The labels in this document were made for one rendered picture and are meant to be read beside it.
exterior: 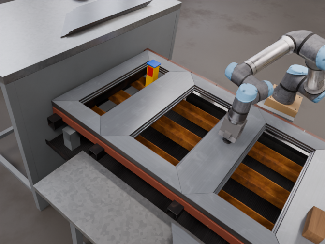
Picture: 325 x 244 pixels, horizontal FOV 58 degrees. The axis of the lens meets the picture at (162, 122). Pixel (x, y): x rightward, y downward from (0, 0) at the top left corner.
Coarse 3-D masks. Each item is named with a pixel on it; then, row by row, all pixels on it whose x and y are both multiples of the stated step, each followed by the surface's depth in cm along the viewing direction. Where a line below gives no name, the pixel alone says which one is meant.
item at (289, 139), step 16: (144, 64) 178; (96, 96) 153; (208, 96) 165; (64, 112) 140; (160, 112) 148; (144, 128) 140; (272, 128) 151; (112, 144) 128; (304, 144) 145; (240, 160) 134; (176, 192) 116; (224, 224) 107; (240, 240) 106
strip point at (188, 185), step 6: (180, 174) 121; (186, 174) 121; (180, 180) 119; (186, 180) 119; (192, 180) 119; (180, 186) 116; (186, 186) 117; (192, 186) 117; (198, 186) 118; (204, 186) 118; (186, 192) 115; (192, 192) 115; (198, 192) 116; (204, 192) 116; (210, 192) 116
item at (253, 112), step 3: (252, 108) 160; (249, 111) 157; (252, 111) 158; (255, 111) 158; (258, 111) 158; (252, 114) 156; (255, 114) 156; (258, 114) 157; (261, 114) 157; (258, 117) 155; (261, 117) 155; (261, 120) 153; (264, 120) 154
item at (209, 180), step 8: (184, 160) 126; (192, 160) 127; (184, 168) 123; (192, 168) 124; (200, 168) 124; (192, 176) 121; (200, 176) 121; (208, 176) 122; (216, 176) 122; (208, 184) 119; (216, 184) 119
